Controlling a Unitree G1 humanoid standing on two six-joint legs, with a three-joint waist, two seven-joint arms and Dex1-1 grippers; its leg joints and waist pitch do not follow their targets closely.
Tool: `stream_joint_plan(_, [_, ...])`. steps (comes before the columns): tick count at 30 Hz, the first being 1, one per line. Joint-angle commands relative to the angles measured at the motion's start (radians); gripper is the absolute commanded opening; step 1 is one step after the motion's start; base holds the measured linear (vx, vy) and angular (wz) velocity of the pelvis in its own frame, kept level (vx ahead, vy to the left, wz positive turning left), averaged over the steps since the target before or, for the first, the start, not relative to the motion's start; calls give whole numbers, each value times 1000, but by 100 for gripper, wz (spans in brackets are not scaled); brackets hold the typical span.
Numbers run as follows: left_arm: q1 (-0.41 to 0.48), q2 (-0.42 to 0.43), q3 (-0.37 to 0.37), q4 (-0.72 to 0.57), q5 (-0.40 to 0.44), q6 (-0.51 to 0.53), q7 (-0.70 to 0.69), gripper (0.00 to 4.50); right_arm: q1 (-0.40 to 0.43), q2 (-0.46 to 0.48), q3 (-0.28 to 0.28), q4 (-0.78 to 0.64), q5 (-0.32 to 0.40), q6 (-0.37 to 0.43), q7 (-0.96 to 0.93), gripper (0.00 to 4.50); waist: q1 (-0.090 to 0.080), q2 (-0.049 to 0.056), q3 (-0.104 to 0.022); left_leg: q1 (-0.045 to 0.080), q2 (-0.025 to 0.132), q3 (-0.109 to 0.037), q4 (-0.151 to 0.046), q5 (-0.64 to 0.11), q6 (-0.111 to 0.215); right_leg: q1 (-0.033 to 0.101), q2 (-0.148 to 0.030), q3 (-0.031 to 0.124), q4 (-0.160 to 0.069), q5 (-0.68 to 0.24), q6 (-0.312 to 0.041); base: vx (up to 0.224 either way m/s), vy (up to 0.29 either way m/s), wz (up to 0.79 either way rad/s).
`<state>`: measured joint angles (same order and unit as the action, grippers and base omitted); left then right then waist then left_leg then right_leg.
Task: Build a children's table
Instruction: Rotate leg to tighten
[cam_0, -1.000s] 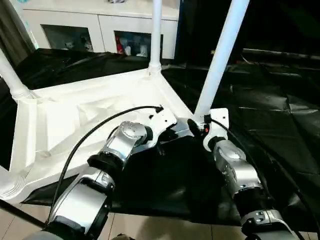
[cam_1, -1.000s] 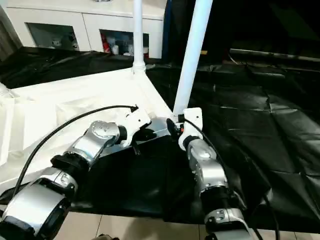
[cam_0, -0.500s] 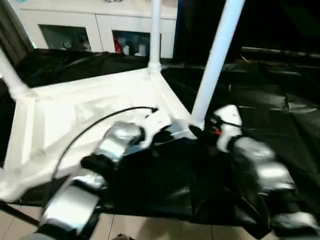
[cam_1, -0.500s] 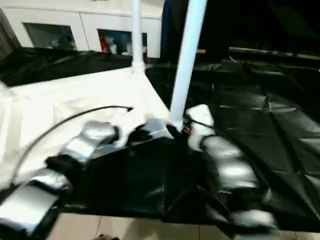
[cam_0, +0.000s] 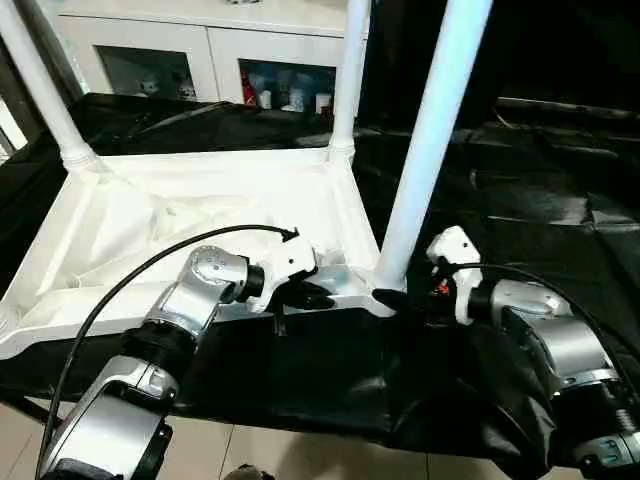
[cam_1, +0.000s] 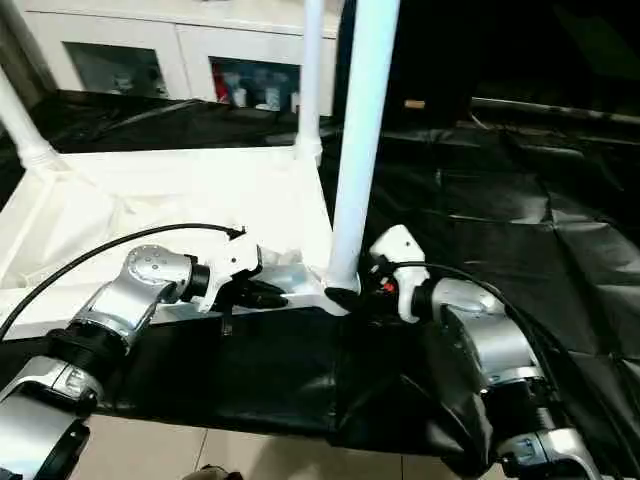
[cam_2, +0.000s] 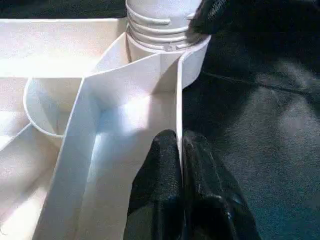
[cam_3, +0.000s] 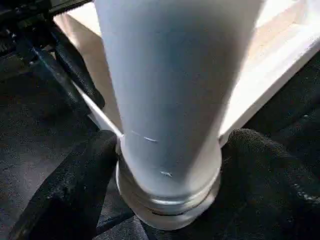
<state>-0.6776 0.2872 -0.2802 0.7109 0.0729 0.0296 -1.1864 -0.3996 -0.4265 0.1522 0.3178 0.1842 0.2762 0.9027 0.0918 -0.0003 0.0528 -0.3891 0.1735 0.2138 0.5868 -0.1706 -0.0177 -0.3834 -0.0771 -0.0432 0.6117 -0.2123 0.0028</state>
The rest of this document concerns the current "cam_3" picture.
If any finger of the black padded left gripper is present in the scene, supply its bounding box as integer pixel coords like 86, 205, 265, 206
53, 39, 106, 111
30, 46, 91, 120

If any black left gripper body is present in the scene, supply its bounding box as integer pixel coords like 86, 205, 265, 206
0, 0, 92, 63

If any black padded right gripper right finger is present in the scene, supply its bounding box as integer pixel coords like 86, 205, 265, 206
212, 128, 320, 240

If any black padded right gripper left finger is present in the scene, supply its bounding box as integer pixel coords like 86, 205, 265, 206
7, 129, 119, 240

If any white plastic table leg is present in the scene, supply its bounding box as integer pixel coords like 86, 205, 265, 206
94, 0, 268, 232

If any white plastic table top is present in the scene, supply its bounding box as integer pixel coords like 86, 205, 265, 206
53, 0, 320, 141

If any black glossy mat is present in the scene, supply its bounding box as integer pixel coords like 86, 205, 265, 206
0, 47, 320, 240

